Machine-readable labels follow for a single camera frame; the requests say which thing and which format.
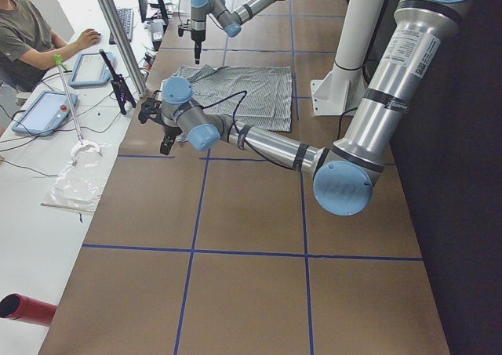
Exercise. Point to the green handled reacher grabber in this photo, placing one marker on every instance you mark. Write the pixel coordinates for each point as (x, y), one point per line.
(60, 67)

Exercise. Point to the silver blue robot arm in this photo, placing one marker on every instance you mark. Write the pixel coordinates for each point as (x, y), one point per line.
(344, 174)
(230, 22)

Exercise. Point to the navy white striped polo shirt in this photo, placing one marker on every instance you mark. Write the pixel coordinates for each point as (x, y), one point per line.
(259, 96)

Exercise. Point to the white hanger hook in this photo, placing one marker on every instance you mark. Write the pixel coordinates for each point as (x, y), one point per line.
(84, 145)

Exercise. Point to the red cylinder tube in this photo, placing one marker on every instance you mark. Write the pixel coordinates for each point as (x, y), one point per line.
(16, 307)

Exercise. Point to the brown paper table cover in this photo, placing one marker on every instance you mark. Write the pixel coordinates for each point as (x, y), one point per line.
(224, 253)

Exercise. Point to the aluminium frame post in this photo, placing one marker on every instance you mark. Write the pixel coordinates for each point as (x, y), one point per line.
(110, 14)

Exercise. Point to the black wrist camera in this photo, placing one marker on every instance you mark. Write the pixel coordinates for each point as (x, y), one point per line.
(151, 110)
(183, 28)

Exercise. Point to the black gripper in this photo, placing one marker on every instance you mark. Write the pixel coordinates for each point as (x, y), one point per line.
(169, 129)
(198, 38)

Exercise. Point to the black keyboard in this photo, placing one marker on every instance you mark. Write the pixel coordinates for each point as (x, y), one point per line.
(125, 17)

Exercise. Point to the clear plastic bag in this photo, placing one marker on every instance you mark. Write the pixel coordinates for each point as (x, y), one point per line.
(79, 188)

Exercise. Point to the white camera mast post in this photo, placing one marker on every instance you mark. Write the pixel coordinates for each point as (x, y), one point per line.
(343, 87)

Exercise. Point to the far blue teach pendant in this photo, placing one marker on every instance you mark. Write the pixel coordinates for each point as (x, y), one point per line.
(90, 70)

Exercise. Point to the blue teach pendant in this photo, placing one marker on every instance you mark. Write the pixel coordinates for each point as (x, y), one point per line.
(46, 114)
(90, 70)

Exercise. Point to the black tripod stand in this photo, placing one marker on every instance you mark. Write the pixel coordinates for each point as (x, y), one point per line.
(120, 88)

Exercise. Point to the seated person grey t-shirt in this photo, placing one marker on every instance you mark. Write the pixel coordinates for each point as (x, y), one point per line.
(29, 44)

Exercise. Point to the near blue teach pendant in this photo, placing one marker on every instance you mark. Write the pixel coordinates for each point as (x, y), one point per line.
(46, 114)

